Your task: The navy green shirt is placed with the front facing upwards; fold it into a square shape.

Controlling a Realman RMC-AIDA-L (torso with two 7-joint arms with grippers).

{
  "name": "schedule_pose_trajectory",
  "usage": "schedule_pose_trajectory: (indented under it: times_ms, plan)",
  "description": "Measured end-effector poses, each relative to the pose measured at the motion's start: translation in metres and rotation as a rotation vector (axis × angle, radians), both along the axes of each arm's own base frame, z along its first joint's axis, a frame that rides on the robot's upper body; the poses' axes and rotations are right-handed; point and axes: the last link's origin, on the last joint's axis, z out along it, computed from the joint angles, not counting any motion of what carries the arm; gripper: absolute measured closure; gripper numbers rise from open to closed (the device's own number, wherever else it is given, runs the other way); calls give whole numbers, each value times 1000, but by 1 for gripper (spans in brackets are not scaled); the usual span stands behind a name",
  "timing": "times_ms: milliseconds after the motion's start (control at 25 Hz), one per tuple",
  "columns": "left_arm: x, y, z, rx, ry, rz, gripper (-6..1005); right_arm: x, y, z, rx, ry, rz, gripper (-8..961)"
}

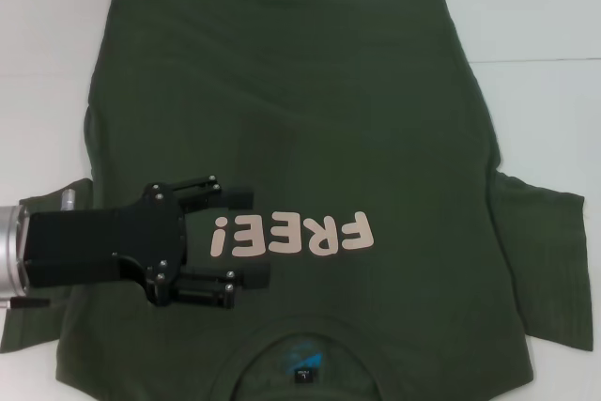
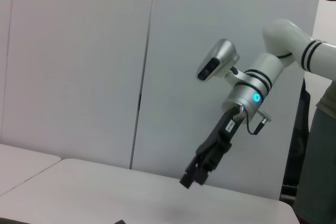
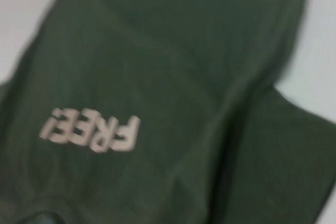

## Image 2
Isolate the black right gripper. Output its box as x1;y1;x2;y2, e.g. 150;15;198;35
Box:
179;105;244;190

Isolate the dark green FREE! t-shirt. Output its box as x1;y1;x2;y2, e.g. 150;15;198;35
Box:
0;218;126;224

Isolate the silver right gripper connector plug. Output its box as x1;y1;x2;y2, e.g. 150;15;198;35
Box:
233;104;247;122

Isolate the black office chair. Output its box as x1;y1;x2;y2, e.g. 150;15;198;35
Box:
281;77;312;201

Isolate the person in olive clothing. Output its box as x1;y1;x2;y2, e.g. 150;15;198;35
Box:
293;79;336;224

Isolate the grey right gripper cable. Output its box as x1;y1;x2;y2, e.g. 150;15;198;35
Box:
245;108;273;136

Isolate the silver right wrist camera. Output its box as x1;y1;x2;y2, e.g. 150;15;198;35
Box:
196;38;240;82

